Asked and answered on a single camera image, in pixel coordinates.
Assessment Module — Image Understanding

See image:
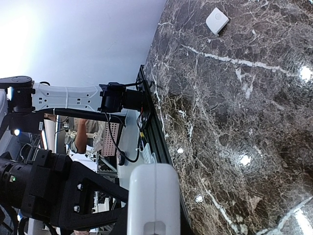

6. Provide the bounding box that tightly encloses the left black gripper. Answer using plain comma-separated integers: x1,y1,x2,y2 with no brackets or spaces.
21,149,129,230

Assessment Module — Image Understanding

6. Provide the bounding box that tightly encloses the white remote control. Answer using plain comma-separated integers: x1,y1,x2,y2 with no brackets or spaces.
127,164,180,235

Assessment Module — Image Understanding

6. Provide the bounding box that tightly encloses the white battery cover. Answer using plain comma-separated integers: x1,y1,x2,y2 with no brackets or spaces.
205,7,229,35

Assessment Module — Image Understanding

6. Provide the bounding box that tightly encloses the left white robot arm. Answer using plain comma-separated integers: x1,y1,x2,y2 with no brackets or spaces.
0,76,149,235

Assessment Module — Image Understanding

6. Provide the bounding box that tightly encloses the person in background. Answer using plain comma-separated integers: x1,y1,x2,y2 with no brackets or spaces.
65,117,100,154

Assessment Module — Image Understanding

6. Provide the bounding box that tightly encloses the white slotted cable duct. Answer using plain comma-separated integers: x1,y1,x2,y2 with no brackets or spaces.
142,143,157,164

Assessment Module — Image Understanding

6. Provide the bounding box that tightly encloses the black front rail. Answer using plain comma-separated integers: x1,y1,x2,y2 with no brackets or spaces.
136,65,194,235

